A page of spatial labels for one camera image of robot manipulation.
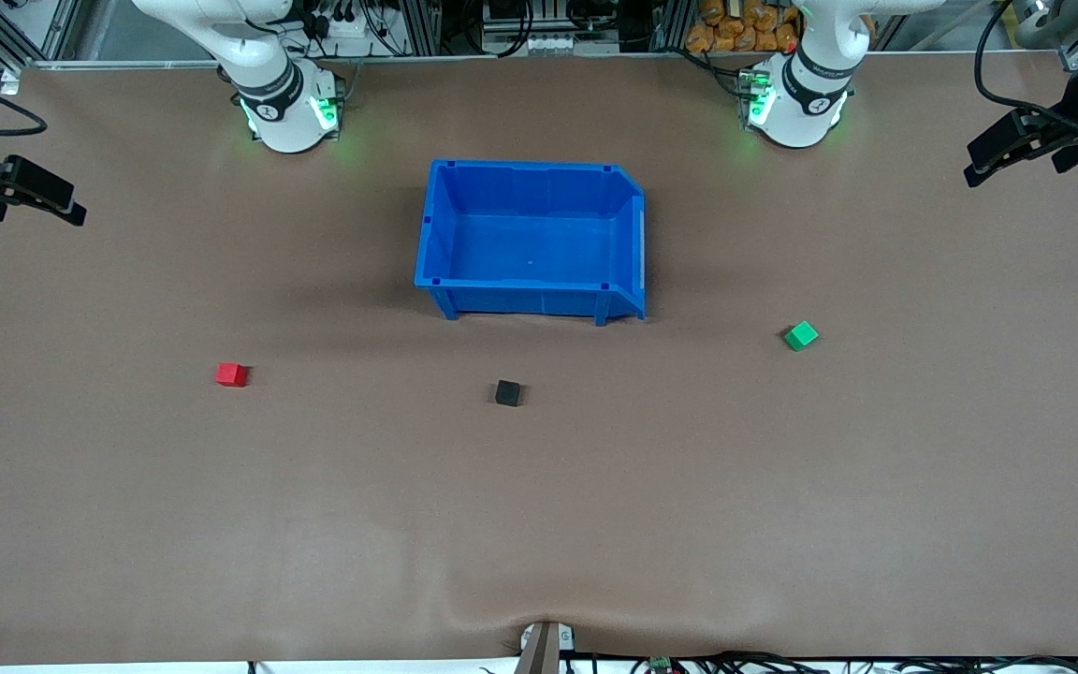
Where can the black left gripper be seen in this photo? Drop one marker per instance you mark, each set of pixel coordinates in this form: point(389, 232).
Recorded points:
point(1074, 110)

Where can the red cube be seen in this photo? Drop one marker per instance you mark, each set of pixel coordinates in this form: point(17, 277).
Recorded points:
point(231, 375)

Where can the green cube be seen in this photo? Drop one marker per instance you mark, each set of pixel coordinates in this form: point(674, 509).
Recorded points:
point(801, 335)

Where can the black cube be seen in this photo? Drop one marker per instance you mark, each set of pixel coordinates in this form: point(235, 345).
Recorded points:
point(507, 393)

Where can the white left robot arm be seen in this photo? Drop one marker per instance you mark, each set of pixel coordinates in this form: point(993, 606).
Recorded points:
point(801, 103)

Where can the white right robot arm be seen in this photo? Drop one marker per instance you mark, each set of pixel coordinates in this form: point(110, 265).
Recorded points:
point(286, 122)

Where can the orange snack packets pile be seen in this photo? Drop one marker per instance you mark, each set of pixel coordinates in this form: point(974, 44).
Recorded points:
point(745, 28)

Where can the white power strip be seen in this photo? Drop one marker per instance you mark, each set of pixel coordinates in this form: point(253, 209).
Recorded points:
point(352, 28)

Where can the brown table mat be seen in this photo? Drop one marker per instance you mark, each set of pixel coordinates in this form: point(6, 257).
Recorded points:
point(221, 524)

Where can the white terminal block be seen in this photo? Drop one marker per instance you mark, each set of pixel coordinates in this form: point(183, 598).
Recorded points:
point(553, 43)

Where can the blue plastic storage bin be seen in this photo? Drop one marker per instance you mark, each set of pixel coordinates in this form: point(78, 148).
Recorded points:
point(530, 253)

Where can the small green connector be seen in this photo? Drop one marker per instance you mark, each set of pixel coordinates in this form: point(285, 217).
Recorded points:
point(661, 665)

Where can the aluminium table frame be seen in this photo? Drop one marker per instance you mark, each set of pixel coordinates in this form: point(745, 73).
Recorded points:
point(62, 64)

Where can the front camera mount post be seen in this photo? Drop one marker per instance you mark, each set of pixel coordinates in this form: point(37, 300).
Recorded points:
point(539, 651)

